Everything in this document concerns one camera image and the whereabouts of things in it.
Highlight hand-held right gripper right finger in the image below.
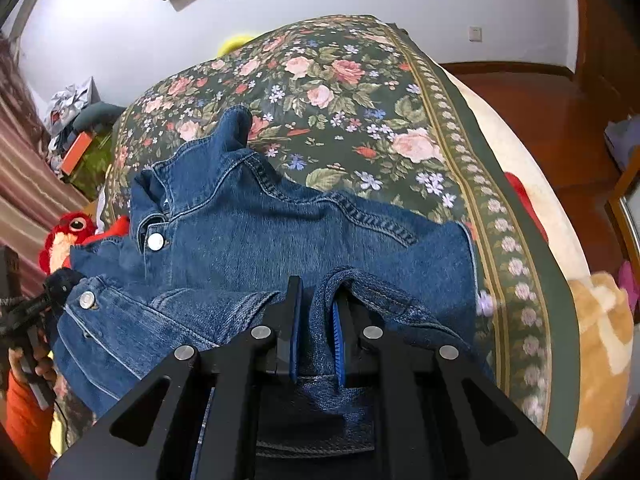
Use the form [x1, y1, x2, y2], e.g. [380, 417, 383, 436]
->
[330, 292, 579, 480]

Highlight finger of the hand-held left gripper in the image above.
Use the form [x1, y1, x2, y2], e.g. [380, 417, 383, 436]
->
[42, 268, 86, 312]

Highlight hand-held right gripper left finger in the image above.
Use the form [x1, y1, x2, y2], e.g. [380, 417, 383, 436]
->
[49, 275, 305, 480]

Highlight blue denim jacket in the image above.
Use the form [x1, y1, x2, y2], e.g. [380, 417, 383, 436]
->
[47, 105, 496, 456]

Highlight person's left hand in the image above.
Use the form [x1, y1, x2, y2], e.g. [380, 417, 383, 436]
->
[8, 347, 59, 386]

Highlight red plush toy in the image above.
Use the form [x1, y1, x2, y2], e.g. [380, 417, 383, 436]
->
[38, 211, 99, 275]

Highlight striped brown curtain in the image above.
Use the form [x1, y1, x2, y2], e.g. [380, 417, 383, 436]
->
[0, 32, 98, 261]

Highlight green storage box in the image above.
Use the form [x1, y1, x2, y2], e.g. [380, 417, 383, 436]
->
[72, 132, 115, 200]

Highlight orange box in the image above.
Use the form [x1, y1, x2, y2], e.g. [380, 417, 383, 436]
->
[60, 131, 95, 177]

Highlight dark grey cushion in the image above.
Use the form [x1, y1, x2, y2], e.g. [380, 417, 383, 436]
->
[74, 101, 127, 132]

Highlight grey patterned bag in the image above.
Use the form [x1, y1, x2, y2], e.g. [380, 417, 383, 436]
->
[46, 76, 97, 128]

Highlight red cloth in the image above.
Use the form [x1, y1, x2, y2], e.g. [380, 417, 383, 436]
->
[502, 171, 549, 243]

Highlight cream plush bed cover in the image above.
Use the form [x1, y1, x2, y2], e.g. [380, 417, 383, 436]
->
[440, 67, 637, 478]

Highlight yellow plush toy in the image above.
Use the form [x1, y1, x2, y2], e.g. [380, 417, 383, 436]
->
[217, 32, 257, 56]

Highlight pink cloth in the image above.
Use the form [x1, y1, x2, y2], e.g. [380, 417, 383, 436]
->
[616, 259, 640, 313]

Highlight wooden framed mirror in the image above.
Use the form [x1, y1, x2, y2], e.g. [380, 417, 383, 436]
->
[604, 149, 640, 263]

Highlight brown wooden door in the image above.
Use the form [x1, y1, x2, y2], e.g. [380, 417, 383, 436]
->
[572, 0, 640, 123]

